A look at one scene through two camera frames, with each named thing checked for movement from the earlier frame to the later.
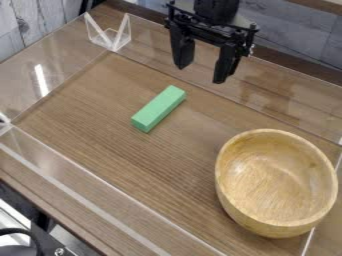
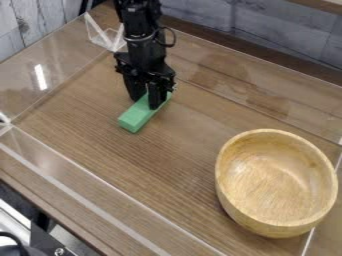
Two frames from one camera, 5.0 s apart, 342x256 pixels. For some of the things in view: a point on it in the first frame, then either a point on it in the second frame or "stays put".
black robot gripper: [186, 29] → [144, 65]
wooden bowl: [277, 179] stays put
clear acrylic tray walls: [135, 191] stays put
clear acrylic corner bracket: [108, 38] stays put
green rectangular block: [159, 108] → [139, 112]
